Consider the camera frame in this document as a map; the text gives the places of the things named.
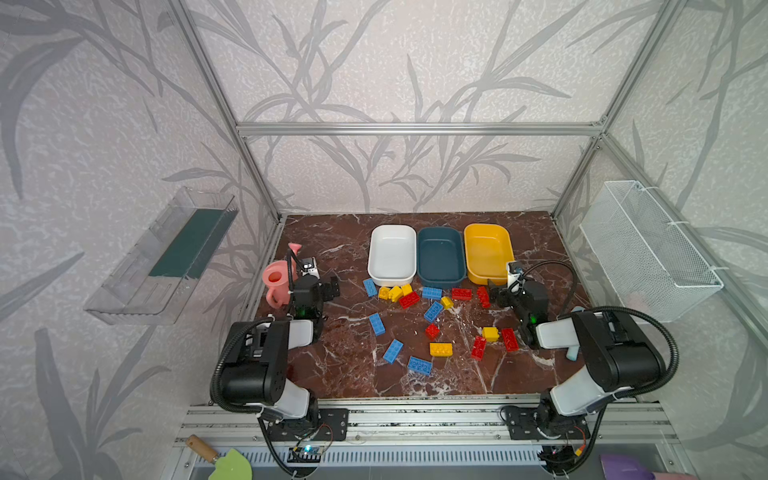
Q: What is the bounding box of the blue lego brick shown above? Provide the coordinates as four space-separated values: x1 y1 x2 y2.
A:
363 278 378 297
368 313 386 336
383 340 403 364
407 356 433 376
421 287 443 300
424 302 444 323

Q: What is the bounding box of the small red lego brick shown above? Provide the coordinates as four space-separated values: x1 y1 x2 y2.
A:
425 324 440 342

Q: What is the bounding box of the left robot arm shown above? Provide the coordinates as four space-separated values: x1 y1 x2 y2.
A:
209 254 340 427

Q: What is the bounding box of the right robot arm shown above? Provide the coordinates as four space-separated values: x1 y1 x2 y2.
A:
490 260 680 436

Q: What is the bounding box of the pink watering can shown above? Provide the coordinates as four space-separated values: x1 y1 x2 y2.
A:
262 243 302 309

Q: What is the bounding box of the yellow rectangular container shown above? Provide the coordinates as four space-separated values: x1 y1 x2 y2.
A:
463 223 515 286

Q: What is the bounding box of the light blue toy shovel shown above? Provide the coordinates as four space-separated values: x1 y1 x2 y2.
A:
566 306 585 362

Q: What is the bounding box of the white rectangular container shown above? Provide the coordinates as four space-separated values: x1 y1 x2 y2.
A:
367 224 417 287

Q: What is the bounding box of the teal rectangular container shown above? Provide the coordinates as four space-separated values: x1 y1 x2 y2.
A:
417 226 467 290

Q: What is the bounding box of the purple object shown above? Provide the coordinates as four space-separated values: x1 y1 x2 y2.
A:
599 454 655 480

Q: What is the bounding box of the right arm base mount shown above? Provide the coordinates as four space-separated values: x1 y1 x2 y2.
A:
499 405 591 442

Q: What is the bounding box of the white wire mesh basket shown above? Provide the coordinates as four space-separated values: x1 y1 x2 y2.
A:
580 180 723 323

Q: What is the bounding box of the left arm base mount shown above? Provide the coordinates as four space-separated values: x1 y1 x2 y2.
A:
267 408 350 442

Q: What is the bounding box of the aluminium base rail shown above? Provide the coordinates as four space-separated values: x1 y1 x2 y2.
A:
173 394 681 466

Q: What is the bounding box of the clear plastic wall shelf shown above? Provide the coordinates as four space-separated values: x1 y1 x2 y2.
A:
84 187 239 326

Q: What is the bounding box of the green trowel wooden handle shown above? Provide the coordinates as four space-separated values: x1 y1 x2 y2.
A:
186 435 253 480

